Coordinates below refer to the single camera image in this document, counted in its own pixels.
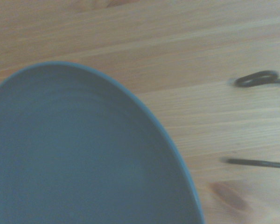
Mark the teal round plate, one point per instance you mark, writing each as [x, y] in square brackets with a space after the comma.
[84, 151]

